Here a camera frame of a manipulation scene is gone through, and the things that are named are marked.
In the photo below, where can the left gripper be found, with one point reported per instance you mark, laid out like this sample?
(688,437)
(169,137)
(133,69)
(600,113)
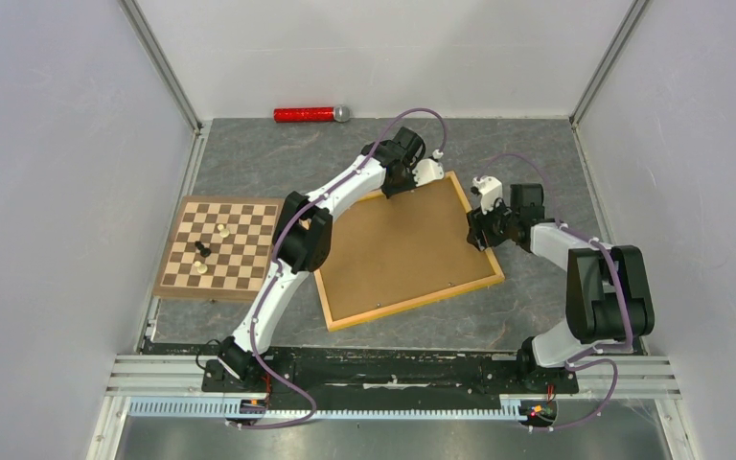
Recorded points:
(389,192)

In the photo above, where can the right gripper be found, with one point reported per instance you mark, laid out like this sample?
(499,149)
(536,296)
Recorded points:
(479,222)

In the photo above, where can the brown backing board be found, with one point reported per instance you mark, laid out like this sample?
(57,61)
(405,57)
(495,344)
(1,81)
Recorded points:
(406,254)

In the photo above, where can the yellow wooden picture frame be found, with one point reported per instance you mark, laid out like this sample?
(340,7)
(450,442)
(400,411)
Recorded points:
(406,305)

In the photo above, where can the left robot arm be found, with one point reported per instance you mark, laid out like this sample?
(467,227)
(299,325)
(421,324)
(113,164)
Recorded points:
(303,237)

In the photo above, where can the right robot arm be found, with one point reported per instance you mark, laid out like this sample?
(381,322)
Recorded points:
(608,302)

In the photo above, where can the red glitter microphone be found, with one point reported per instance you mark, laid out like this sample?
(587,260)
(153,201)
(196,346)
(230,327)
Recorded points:
(316,114)

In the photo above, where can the white chess piece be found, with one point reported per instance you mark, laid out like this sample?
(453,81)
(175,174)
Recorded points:
(223,230)
(200,267)

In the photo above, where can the wooden chessboard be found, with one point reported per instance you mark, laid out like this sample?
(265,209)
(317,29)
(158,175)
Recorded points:
(238,264)

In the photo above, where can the black chess piece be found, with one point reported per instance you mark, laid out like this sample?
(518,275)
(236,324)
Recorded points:
(202,249)

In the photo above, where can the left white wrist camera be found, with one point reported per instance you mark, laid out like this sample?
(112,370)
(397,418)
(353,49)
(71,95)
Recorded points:
(429,169)

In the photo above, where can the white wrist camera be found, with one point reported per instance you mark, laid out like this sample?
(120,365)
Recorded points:
(490,191)
(429,169)

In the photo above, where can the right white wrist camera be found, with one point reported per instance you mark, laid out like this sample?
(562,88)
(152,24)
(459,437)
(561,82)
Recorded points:
(490,191)

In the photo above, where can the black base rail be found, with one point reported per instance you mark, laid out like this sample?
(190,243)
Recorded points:
(312,368)

